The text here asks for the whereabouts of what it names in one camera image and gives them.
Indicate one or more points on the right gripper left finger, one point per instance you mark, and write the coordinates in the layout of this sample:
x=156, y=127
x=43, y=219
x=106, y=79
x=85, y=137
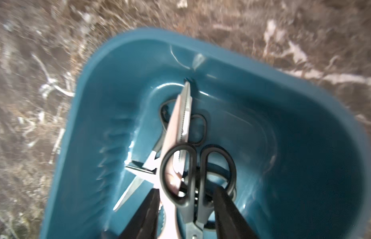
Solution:
x=143, y=224

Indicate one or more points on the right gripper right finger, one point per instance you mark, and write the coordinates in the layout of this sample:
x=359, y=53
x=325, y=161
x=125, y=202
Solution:
x=229, y=223

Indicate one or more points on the small grey handled scissors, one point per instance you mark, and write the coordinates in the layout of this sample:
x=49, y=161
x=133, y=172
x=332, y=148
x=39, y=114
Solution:
x=150, y=163

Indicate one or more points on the black handled silver scissors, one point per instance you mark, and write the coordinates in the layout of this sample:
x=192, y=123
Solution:
x=196, y=206

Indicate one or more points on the pink scissors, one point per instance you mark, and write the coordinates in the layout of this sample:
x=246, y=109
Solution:
x=177, y=132

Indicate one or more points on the teal plastic storage box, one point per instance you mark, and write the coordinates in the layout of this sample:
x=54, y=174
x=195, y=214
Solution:
x=303, y=162

